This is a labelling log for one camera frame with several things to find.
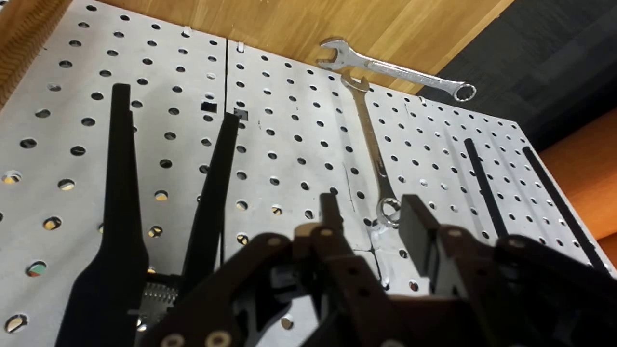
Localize short silver combination wrench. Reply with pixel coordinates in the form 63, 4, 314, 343
339, 71, 405, 227

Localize black-handled pliers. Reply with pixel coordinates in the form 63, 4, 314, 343
56, 81, 241, 347

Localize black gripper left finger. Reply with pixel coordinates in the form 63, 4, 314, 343
138, 191, 401, 347

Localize white metal pegboard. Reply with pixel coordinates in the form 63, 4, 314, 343
0, 0, 617, 347

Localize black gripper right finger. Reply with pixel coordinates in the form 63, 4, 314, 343
397, 195, 617, 347

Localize long silver combination wrench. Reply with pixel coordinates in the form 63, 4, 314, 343
316, 34, 480, 106

